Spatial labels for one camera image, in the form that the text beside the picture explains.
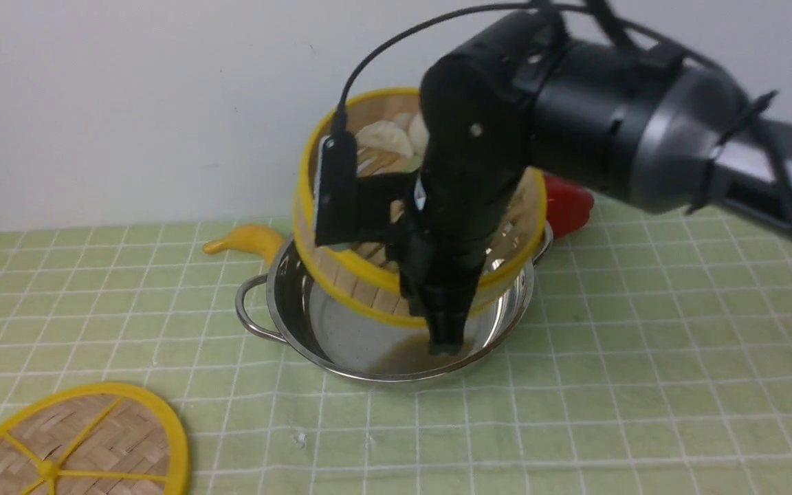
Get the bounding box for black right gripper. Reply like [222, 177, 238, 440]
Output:
[399, 10, 568, 356]

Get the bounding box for yellow rimmed bamboo steamer basket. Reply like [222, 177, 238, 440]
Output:
[293, 87, 547, 328]

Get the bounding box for yellow rimmed woven steamer lid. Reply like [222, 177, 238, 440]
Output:
[0, 382, 192, 494]

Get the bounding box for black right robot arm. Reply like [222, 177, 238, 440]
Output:
[390, 1, 792, 354]

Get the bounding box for red bell pepper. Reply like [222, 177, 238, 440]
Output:
[544, 175, 595, 239]

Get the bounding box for round white bun right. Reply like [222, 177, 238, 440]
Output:
[406, 112, 430, 156]

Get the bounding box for white dumpling upper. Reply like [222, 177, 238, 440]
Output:
[355, 121, 415, 159]

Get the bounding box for yellow toy banana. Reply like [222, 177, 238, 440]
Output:
[202, 223, 284, 265]

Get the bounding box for green checkered tablecloth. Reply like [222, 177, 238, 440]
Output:
[0, 199, 792, 494]

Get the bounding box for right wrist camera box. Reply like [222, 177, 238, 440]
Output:
[313, 129, 416, 250]

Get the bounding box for stainless steel two-handled pot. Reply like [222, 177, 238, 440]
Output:
[234, 225, 554, 386]

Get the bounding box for black right camera cable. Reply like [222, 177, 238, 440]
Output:
[331, 2, 575, 135]

